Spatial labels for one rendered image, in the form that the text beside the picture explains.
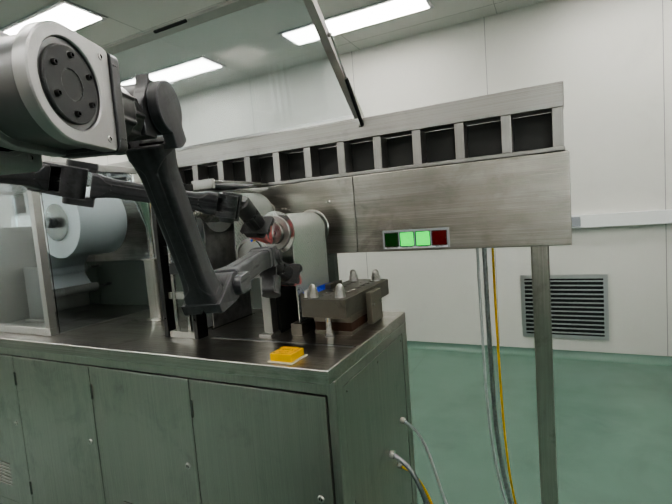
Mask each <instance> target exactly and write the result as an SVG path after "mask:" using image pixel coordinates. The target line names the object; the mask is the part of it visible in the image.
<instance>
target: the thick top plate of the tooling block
mask: <svg viewBox="0 0 672 504"><path fill-rule="evenodd" d="M371 280H372V279H358V281H349V280H347V281H345V282H342V285H343V287H344V290H345V296H346V297H345V298H335V291H336V287H335V288H333V289H325V290H322V291H320V292H318V296H319V297H318V298H303V299H301V306H302V317H316V318H341V319H347V318H348V317H350V316H352V315H353V314H355V313H357V312H359V311H360V310H362V309H364V308H365V307H367V306H366V292H368V291H370V290H372V289H374V288H381V297H382V298H383V297H384V296H386V295H388V294H389V288H388V279H381V280H380V281H371Z"/></svg>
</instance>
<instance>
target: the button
mask: <svg viewBox="0 0 672 504"><path fill-rule="evenodd" d="M303 355H304V349H303V348H300V347H287V346H283V347H281V348H279V349H277V350H276V351H274V352H272V353H270V359H271V361H278V362H289V363H292V362H294V361H295V360H297V359H298V358H300V357H301V356H303Z"/></svg>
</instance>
